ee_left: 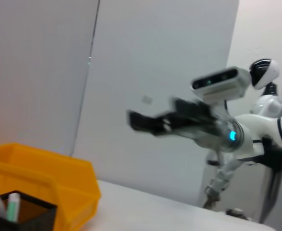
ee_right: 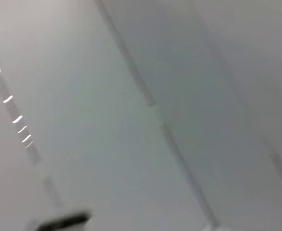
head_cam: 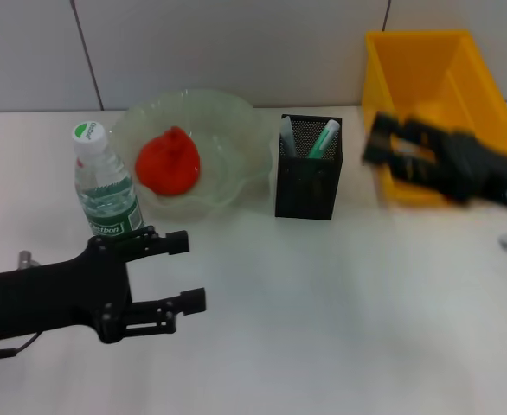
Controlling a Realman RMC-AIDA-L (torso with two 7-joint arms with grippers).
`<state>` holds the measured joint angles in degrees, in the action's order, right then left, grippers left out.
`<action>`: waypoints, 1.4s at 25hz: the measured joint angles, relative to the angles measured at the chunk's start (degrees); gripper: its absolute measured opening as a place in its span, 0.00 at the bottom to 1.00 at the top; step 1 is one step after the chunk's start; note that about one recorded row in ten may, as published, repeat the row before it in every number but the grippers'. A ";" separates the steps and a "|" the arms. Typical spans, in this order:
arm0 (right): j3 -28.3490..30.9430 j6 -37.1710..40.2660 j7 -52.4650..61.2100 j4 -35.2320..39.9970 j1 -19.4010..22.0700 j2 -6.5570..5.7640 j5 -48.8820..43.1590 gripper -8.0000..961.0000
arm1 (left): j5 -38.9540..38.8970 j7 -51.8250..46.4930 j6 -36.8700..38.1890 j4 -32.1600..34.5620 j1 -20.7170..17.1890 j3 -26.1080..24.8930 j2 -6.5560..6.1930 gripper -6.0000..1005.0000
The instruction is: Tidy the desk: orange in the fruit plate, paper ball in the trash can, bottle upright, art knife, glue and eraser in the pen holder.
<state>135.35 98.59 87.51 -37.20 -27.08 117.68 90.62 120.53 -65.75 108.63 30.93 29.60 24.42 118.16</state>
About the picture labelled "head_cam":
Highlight grey marker pen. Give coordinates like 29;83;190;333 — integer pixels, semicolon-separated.
279;116;301;159

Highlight small silver gripper knob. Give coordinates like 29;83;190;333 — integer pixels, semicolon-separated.
16;250;43;270

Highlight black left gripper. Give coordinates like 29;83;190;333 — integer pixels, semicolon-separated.
0;226;208;345

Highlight black mesh pen holder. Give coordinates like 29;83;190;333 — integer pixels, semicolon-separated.
273;113;344;221

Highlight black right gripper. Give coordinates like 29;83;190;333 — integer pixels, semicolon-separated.
360;111;507;214

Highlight mint green utility knife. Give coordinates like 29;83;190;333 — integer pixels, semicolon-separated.
286;119;342;209

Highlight clear green label water bottle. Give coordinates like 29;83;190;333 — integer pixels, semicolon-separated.
72;120;145;238

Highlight pale green glass bowl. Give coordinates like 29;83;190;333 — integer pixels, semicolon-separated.
107;88;272;224

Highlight yellow plastic storage bin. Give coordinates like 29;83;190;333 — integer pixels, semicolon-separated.
361;29;507;207

